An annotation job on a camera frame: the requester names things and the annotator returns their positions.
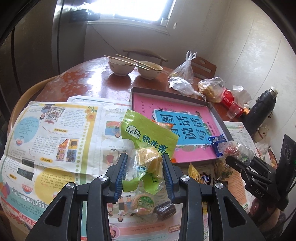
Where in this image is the yellow wafer snack pack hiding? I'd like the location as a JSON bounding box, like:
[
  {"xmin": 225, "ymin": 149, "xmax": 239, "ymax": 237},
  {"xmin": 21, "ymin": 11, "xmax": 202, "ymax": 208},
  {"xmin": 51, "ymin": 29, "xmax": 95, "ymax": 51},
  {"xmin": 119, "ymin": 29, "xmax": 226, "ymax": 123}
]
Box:
[{"xmin": 188, "ymin": 163, "xmax": 204, "ymax": 184}]

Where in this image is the clear red-candy bag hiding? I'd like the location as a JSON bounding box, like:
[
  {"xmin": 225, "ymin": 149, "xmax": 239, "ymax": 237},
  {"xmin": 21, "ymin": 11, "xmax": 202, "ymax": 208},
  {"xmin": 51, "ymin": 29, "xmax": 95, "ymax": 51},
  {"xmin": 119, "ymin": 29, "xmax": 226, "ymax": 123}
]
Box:
[{"xmin": 218, "ymin": 141, "xmax": 255, "ymax": 165}]

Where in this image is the dark brown cake roll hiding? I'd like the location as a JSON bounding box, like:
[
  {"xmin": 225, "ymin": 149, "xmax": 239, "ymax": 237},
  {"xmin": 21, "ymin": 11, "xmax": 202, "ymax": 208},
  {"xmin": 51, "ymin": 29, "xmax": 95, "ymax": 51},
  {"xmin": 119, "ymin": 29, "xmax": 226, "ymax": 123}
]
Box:
[{"xmin": 153, "ymin": 201, "xmax": 176, "ymax": 221}]

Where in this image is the round green-label pastry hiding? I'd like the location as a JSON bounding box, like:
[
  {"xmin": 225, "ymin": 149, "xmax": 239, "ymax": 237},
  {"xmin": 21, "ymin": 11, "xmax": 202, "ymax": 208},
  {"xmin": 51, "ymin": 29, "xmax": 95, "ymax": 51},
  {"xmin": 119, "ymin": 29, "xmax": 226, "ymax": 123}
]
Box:
[{"xmin": 131, "ymin": 193, "xmax": 156, "ymax": 216}]

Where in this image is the blue snack packet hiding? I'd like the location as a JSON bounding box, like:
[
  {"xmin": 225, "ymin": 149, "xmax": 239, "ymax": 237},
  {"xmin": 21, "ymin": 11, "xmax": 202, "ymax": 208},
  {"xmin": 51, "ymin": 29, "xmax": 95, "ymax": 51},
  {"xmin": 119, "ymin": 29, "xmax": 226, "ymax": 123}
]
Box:
[{"xmin": 208, "ymin": 135, "xmax": 228, "ymax": 157}]

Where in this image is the green milk snack wrapper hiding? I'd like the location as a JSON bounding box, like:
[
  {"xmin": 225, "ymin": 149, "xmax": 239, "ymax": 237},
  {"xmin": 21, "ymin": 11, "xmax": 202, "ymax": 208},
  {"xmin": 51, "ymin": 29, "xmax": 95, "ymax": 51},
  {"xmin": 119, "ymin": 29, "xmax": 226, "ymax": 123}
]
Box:
[{"xmin": 120, "ymin": 110, "xmax": 178, "ymax": 158}]

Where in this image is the pork floss cake pack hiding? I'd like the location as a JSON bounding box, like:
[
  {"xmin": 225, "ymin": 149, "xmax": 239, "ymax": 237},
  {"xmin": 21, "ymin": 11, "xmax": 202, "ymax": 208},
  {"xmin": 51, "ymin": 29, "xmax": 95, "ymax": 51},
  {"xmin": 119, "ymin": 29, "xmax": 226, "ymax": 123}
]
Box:
[{"xmin": 122, "ymin": 146, "xmax": 164, "ymax": 195}]

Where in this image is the orange rice cracker pack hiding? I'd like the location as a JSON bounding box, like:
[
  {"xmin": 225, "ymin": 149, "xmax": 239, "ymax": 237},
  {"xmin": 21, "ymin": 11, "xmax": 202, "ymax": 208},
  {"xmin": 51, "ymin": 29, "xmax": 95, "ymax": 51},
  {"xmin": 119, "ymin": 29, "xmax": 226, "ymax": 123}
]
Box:
[{"xmin": 156, "ymin": 121, "xmax": 174, "ymax": 130}]

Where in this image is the plastic bag of fried snacks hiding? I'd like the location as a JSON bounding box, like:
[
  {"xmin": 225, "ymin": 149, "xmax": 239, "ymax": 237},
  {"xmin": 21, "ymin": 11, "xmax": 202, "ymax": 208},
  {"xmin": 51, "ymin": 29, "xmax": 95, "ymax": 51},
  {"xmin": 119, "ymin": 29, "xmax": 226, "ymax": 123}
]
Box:
[{"xmin": 198, "ymin": 77, "xmax": 225, "ymax": 103}]

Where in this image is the person's right hand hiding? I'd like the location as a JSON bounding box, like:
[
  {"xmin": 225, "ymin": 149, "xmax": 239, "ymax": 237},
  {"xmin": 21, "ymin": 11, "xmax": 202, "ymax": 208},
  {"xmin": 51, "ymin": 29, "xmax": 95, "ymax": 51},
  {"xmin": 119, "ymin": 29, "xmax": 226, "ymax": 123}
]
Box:
[{"xmin": 249, "ymin": 198, "xmax": 285, "ymax": 232}]

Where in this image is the black thermos bottle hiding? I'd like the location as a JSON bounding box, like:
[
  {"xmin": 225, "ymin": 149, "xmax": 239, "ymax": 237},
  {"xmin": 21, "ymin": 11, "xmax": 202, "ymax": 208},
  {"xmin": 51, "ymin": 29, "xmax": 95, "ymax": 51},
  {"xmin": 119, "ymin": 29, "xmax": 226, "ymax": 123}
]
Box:
[{"xmin": 243, "ymin": 86, "xmax": 278, "ymax": 135}]

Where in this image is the clear plastic cup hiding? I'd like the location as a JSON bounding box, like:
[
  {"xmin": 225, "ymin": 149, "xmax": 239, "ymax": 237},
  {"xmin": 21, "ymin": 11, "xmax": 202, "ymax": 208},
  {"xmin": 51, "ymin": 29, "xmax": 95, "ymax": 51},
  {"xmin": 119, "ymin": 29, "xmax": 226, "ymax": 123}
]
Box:
[{"xmin": 227, "ymin": 102, "xmax": 243, "ymax": 120}]

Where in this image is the pink Chinese workbook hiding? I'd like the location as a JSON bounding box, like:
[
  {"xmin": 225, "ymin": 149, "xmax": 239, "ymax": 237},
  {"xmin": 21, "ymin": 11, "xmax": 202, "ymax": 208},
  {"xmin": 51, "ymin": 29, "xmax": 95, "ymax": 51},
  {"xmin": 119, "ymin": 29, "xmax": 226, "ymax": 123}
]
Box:
[{"xmin": 132, "ymin": 93, "xmax": 224, "ymax": 164}]

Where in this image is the dark cardboard box tray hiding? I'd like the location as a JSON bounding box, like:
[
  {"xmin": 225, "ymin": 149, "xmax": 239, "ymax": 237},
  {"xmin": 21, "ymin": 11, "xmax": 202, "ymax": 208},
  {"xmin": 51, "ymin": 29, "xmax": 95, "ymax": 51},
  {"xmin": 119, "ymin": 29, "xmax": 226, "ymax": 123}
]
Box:
[{"xmin": 129, "ymin": 86, "xmax": 234, "ymax": 164}]

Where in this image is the left newspaper sheet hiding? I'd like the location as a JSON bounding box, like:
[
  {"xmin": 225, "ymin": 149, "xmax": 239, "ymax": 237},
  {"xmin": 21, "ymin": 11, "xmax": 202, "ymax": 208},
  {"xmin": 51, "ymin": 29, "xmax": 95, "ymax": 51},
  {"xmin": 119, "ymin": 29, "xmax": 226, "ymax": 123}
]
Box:
[{"xmin": 0, "ymin": 95, "xmax": 144, "ymax": 241}]

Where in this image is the red tissue pack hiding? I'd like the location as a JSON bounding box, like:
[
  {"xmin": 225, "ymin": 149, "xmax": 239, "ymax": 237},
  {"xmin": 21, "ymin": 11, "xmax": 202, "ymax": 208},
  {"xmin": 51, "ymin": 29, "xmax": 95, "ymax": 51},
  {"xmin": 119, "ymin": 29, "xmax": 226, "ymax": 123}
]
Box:
[{"xmin": 221, "ymin": 85, "xmax": 251, "ymax": 118}]

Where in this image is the crumpled clear plastic bag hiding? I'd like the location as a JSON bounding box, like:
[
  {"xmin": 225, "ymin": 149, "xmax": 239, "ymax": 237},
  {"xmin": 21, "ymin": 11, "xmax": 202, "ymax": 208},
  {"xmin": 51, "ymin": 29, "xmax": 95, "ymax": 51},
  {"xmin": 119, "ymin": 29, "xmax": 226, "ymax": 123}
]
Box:
[{"xmin": 168, "ymin": 77, "xmax": 206, "ymax": 101}]

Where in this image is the wooden chair back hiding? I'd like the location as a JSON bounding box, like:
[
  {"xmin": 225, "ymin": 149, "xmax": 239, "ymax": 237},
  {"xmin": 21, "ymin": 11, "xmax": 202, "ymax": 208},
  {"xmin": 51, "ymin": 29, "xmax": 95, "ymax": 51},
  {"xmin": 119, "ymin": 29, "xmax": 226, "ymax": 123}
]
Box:
[{"xmin": 191, "ymin": 57, "xmax": 217, "ymax": 79}]

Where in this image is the tall tied plastic bag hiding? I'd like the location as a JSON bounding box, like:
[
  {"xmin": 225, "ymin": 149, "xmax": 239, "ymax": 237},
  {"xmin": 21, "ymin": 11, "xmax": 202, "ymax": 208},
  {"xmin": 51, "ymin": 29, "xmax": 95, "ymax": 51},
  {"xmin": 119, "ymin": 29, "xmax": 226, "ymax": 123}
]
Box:
[{"xmin": 168, "ymin": 51, "xmax": 197, "ymax": 84}]

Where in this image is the right ceramic bowl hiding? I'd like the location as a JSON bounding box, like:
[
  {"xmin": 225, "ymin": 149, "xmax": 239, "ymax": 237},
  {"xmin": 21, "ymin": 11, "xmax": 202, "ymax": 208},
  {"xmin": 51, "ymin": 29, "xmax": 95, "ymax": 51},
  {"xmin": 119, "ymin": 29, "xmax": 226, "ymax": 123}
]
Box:
[{"xmin": 138, "ymin": 61, "xmax": 163, "ymax": 80}]

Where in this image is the ceramic bowl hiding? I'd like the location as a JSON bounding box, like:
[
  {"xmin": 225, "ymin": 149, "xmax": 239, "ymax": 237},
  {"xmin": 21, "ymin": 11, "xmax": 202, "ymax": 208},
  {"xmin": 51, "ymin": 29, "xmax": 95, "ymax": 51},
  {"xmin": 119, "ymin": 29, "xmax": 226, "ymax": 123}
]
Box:
[
  {"xmin": 109, "ymin": 58, "xmax": 135, "ymax": 76},
  {"xmin": 138, "ymin": 61, "xmax": 163, "ymax": 80}
]

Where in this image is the left ceramic bowl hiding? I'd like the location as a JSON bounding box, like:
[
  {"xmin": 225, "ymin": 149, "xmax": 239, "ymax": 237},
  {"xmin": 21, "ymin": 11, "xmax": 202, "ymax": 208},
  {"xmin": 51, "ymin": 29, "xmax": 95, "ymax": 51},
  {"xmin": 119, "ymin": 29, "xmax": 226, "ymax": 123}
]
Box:
[{"xmin": 109, "ymin": 58, "xmax": 135, "ymax": 76}]

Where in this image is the chopsticks pair on bowls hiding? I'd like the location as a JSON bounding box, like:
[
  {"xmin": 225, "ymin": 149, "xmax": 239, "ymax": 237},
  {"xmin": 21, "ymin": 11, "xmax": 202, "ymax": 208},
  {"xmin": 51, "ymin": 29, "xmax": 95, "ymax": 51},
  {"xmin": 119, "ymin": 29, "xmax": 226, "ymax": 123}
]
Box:
[{"xmin": 105, "ymin": 55, "xmax": 157, "ymax": 71}]

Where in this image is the dark refrigerator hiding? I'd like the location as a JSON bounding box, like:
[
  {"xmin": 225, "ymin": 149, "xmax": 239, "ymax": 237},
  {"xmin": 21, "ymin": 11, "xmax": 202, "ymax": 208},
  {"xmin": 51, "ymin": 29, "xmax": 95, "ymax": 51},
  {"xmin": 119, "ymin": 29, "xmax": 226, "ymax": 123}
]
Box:
[{"xmin": 0, "ymin": 0, "xmax": 88, "ymax": 112}]

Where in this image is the window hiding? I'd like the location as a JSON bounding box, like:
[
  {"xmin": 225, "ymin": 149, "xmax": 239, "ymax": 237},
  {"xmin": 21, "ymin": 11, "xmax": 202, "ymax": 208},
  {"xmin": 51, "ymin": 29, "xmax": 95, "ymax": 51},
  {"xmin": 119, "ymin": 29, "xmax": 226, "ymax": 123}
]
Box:
[{"xmin": 84, "ymin": 0, "xmax": 176, "ymax": 27}]

